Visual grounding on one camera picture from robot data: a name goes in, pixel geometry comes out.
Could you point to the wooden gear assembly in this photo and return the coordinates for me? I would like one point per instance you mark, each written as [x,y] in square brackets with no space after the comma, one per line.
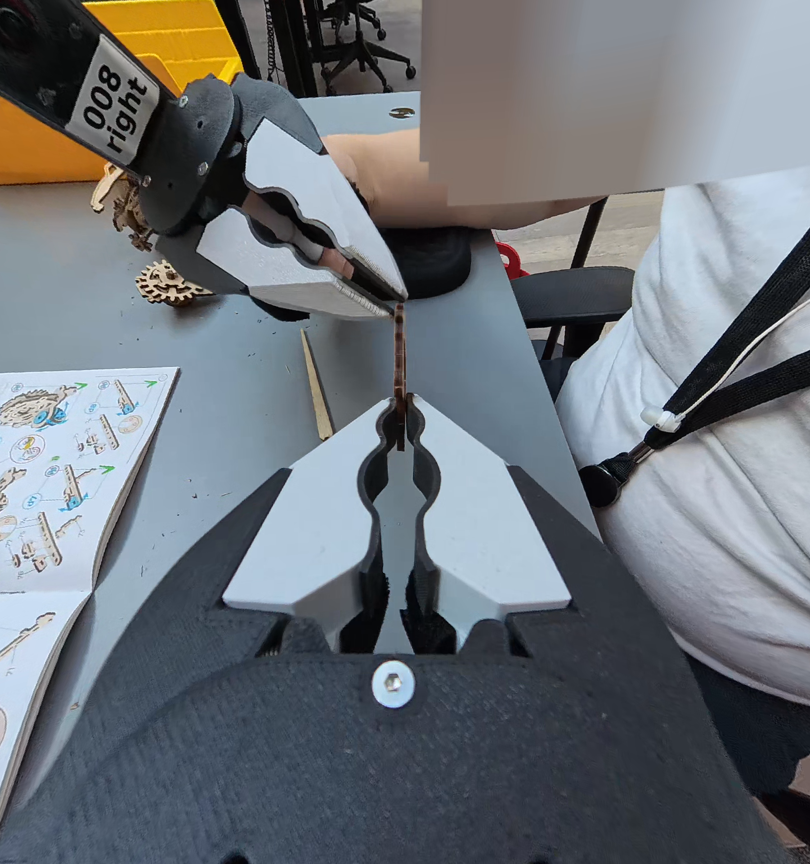
[165,283]

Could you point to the black desk frame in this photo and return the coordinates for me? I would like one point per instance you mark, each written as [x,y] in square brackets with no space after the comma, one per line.
[297,54]

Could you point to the red plastic object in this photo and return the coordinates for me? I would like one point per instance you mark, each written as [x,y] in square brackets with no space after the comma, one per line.
[511,260]

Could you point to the grey desk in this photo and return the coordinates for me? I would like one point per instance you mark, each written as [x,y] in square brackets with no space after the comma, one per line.
[243,405]

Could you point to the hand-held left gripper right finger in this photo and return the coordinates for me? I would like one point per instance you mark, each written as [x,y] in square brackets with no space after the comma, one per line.
[492,540]

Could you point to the thin wooden stick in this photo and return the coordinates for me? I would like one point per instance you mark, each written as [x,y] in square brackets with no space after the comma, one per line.
[317,391]

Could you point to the yellow plastic bin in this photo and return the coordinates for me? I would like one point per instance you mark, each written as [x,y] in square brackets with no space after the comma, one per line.
[13,142]

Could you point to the wooden mechanism assembly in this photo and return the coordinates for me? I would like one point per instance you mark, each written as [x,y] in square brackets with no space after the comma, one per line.
[118,202]

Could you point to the person's dark trousers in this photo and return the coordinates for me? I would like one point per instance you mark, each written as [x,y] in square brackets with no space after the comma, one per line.
[769,742]

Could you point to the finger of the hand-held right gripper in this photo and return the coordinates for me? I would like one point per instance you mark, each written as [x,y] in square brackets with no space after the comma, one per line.
[263,266]
[303,175]

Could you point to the illustrated instruction booklet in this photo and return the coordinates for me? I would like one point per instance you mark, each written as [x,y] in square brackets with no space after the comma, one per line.
[40,472]

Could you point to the black fabric pad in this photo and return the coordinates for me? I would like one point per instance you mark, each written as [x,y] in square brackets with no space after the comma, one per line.
[438,263]

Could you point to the black wheeled office chair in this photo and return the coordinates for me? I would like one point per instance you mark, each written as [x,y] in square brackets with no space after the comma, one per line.
[361,47]

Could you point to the metal desk grommet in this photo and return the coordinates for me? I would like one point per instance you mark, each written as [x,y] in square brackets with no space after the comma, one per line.
[403,113]

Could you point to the person's right forearm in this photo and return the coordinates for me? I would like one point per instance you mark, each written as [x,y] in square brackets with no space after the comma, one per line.
[384,182]

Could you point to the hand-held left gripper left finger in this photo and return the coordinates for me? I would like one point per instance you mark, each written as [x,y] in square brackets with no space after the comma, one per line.
[297,540]

